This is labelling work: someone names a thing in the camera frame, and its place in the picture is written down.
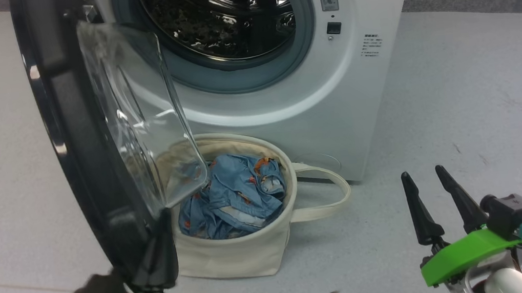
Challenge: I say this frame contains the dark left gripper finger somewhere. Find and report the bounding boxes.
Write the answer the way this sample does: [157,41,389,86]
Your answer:
[125,220,182,293]

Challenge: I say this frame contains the washing machine door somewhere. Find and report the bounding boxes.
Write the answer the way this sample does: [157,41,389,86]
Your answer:
[8,0,221,293]

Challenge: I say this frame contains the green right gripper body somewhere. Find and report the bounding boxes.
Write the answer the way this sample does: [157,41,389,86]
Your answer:
[418,225,522,293]

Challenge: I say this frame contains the blue bear-print garment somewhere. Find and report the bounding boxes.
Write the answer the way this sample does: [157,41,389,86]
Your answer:
[172,147,292,245]

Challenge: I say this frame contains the white front-load washing machine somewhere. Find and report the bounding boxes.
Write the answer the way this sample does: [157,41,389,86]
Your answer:
[77,0,441,212]

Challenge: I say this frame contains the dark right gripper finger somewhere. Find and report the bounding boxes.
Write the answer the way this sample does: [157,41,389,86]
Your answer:
[401,168,447,248]
[435,160,490,237]

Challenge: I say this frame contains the steel washer drum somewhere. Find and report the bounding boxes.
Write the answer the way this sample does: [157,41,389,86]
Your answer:
[136,0,302,72]

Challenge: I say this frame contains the cream canvas laundry basket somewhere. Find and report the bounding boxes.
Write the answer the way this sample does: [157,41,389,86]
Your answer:
[152,118,359,288]

